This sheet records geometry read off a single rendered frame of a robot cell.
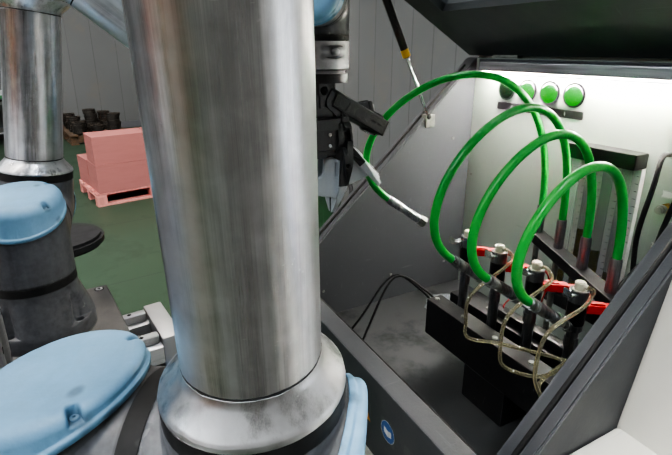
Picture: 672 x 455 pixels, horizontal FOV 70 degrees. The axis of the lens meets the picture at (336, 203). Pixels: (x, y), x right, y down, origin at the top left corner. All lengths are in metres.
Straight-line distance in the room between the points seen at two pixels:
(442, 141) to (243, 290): 1.07
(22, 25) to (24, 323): 0.45
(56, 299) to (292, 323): 0.62
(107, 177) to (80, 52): 5.30
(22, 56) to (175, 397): 0.70
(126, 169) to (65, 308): 4.35
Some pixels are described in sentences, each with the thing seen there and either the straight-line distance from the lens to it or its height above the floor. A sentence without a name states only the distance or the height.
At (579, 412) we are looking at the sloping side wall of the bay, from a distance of 0.72.
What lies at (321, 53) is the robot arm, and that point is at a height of 1.47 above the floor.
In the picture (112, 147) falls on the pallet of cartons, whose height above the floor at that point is 0.57.
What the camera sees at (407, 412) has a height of 0.95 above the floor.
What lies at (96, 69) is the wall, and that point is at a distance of 10.22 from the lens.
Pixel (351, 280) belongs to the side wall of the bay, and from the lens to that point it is 1.23.
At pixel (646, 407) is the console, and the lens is 0.79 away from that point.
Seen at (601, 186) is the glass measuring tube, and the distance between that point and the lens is 1.06.
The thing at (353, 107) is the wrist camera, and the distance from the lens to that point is 0.72.
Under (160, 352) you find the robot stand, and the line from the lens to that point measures 0.92.
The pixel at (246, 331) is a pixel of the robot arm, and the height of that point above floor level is 1.34.
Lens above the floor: 1.47
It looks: 18 degrees down
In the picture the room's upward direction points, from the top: straight up
